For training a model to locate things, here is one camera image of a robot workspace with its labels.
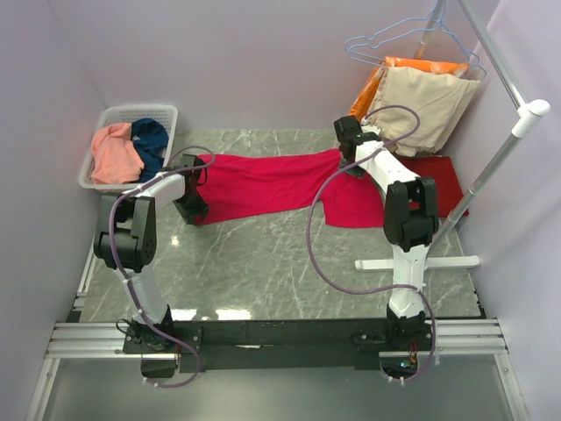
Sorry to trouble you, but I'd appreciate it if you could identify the pink red t shirt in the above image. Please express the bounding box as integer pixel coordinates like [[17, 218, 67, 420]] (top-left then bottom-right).
[[195, 149, 384, 228]]

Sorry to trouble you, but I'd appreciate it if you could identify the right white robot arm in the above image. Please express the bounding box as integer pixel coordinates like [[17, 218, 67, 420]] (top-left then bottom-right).
[[334, 116, 439, 351]]

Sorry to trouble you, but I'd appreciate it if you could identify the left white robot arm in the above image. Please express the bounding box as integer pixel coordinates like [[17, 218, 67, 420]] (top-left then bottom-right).
[[93, 153, 209, 353]]

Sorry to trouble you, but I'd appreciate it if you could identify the orange hanging garment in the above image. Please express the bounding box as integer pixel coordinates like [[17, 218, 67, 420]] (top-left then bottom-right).
[[348, 55, 471, 125]]

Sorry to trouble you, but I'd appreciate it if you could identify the dark blue t shirt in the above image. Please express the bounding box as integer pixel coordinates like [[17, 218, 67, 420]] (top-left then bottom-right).
[[131, 118, 169, 183]]

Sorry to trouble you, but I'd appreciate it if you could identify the salmon pink t shirt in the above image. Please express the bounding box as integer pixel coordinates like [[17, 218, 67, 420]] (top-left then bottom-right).
[[91, 123, 144, 184]]

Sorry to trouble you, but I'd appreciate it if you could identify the beige hanging garment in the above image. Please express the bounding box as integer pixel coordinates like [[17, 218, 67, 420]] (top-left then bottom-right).
[[363, 67, 479, 157]]

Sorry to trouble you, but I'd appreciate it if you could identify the white plastic laundry basket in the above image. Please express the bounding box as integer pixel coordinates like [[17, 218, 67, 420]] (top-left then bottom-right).
[[78, 104, 179, 192]]

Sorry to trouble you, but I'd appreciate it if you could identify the folded dark red t shirt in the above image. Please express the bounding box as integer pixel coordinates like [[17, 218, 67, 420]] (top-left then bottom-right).
[[398, 156, 464, 218]]

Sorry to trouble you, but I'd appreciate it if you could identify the black base beam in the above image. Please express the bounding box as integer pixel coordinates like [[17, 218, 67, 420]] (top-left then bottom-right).
[[123, 318, 432, 373]]

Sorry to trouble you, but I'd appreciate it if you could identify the metal clothes rack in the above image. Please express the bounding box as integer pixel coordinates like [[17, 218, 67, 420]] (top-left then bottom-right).
[[353, 0, 551, 275]]

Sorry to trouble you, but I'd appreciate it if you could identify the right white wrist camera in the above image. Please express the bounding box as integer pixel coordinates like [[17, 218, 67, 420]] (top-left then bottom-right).
[[361, 125, 381, 136]]

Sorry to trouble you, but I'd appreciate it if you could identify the blue wire hanger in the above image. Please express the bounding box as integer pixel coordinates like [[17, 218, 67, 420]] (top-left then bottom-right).
[[344, 1, 487, 81]]

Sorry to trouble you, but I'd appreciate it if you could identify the aluminium rail frame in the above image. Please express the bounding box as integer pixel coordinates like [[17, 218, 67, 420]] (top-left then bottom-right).
[[25, 319, 529, 420]]

